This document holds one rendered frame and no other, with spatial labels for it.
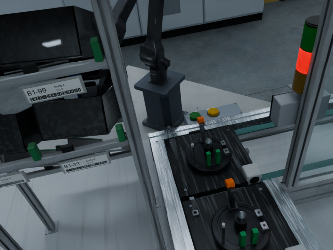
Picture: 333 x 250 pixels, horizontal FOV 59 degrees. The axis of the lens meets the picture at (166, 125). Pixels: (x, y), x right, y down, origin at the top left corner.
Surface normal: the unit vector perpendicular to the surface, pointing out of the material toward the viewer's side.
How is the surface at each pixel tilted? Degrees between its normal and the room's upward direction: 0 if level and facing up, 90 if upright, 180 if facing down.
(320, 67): 90
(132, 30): 90
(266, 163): 0
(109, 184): 0
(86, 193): 0
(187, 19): 90
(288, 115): 90
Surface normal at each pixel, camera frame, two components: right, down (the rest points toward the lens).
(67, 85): 0.20, 0.62
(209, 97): -0.11, -0.75
